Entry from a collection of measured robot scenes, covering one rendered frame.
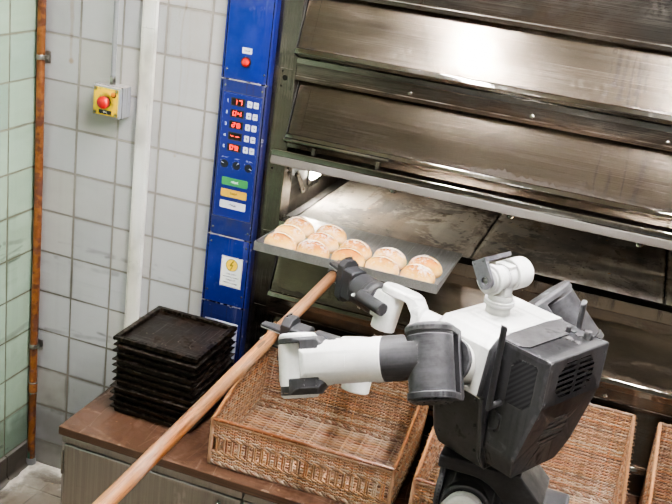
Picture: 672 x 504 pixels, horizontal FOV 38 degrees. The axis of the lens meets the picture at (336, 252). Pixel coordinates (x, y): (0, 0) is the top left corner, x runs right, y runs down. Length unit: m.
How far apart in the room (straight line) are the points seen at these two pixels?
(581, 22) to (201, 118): 1.19
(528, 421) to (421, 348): 0.26
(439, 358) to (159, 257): 1.66
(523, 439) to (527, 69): 1.20
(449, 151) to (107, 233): 1.23
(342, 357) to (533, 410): 0.38
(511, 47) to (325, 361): 1.25
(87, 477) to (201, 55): 1.33
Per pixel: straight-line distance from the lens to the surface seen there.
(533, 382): 1.90
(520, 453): 1.98
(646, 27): 2.78
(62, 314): 3.62
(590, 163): 2.83
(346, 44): 2.91
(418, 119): 2.90
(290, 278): 3.13
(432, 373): 1.84
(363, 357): 1.87
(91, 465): 3.08
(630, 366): 2.99
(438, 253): 2.99
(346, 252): 2.75
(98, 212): 3.40
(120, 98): 3.19
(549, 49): 2.81
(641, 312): 2.93
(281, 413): 3.18
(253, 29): 2.99
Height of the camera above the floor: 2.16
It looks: 20 degrees down
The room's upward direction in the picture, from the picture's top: 8 degrees clockwise
